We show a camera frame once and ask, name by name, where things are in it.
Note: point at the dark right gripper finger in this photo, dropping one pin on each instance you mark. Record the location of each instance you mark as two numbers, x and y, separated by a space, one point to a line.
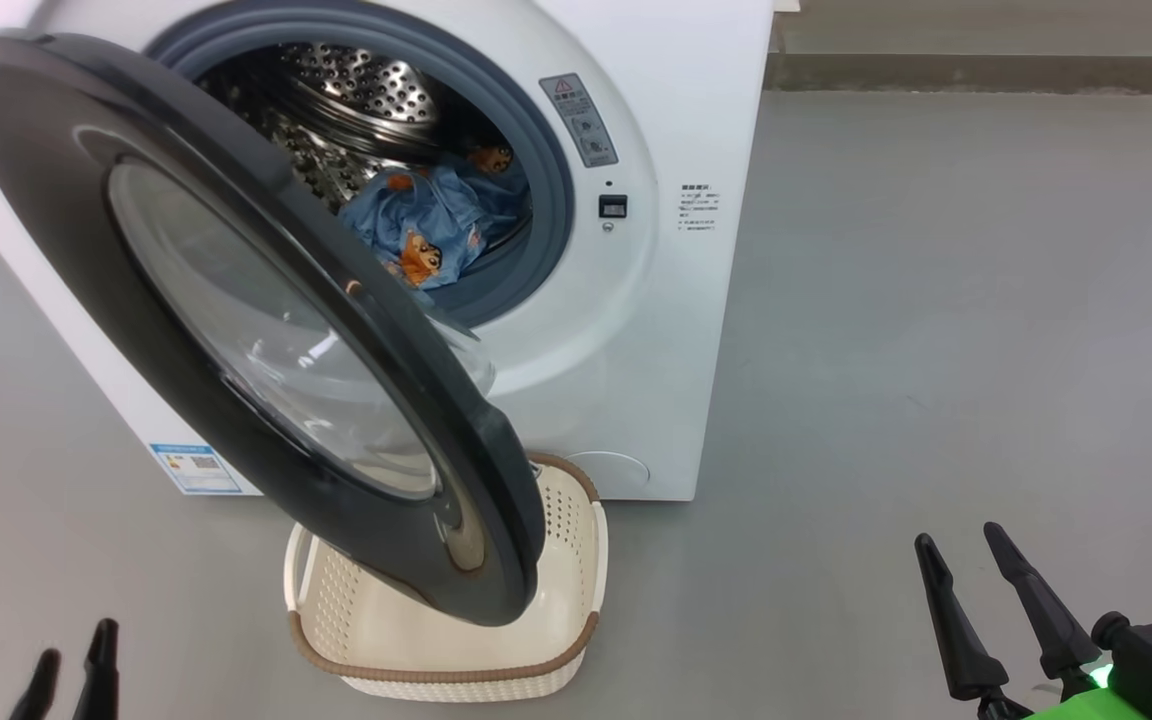
966 650
1056 630

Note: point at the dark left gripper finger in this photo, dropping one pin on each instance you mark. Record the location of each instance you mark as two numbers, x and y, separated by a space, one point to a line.
101 680
36 690

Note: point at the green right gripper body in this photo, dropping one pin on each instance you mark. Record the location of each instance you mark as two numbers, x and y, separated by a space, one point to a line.
1086 705

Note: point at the black round glass washer door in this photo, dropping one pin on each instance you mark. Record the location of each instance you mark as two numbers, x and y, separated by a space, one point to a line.
116 300

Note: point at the blue cartoon print garment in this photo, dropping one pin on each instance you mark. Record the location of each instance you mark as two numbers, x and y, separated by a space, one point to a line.
416 220

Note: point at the blue cartoon garment cream patch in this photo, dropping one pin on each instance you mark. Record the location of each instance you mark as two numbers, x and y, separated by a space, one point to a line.
501 190

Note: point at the white front-load washing machine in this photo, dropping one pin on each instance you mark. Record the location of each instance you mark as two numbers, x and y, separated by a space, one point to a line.
636 350

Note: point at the black door latch socket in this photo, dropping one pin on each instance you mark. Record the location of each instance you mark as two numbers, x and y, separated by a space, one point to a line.
613 206

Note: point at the perforated steel washing machine drum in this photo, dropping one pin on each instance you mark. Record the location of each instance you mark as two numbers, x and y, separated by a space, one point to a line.
366 90

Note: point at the blue energy label sticker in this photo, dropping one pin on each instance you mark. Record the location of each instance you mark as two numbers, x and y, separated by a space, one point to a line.
196 470

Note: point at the round white filter cover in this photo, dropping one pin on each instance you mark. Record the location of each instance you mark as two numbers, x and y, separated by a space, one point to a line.
616 470

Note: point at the cream perforated laundry basket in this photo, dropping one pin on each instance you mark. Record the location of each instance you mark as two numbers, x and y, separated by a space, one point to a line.
566 560

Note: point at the printed black text label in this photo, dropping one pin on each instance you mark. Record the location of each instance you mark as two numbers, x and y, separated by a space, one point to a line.
698 208

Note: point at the grey warning label sticker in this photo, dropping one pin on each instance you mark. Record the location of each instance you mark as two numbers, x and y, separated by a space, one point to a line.
579 120

